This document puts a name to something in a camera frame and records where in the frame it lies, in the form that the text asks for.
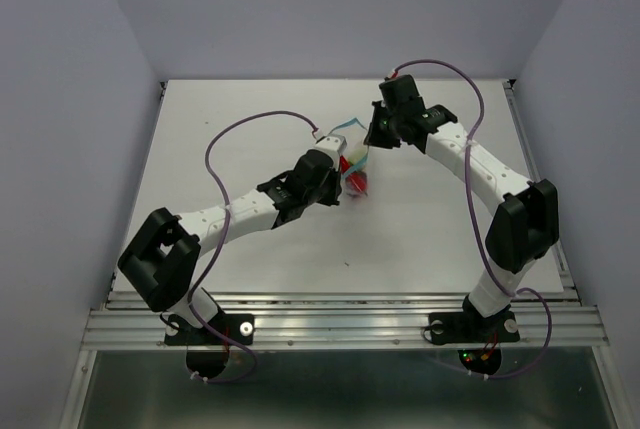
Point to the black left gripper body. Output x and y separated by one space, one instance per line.
326 194

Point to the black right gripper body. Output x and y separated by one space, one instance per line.
383 130

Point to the clear zip top bag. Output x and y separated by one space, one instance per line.
354 131

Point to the red chili pepper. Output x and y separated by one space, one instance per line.
354 176

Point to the white daikon radish with leaves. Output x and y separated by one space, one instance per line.
358 155

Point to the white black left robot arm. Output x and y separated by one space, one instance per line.
161 258

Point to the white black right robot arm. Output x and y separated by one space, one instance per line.
525 215

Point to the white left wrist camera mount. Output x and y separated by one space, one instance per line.
333 146

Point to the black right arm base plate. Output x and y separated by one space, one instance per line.
465 328

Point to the aluminium front frame rails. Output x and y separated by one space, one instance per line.
341 321

